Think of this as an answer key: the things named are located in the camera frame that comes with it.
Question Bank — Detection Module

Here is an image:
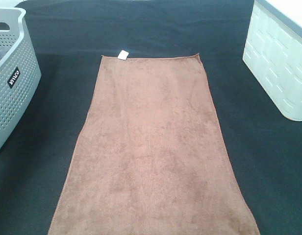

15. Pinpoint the black table cloth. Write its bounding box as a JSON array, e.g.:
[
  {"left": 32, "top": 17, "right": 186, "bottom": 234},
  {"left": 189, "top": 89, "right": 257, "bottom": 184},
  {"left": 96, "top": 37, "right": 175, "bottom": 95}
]
[{"left": 0, "top": 0, "right": 302, "bottom": 235}]

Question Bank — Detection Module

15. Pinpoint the grey perforated laundry basket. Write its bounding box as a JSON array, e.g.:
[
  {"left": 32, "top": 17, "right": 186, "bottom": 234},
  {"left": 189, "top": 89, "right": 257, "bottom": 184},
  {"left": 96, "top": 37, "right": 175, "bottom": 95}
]
[{"left": 0, "top": 7, "right": 41, "bottom": 149}]

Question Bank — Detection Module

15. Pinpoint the brown towel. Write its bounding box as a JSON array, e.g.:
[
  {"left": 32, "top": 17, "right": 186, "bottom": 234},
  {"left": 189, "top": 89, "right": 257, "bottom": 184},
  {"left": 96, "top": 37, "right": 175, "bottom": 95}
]
[{"left": 48, "top": 54, "right": 259, "bottom": 235}]

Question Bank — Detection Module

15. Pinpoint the white plastic basket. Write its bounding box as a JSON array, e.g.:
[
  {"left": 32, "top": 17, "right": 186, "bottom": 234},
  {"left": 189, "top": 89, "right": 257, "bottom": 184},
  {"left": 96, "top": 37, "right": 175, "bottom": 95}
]
[{"left": 242, "top": 0, "right": 302, "bottom": 121}]

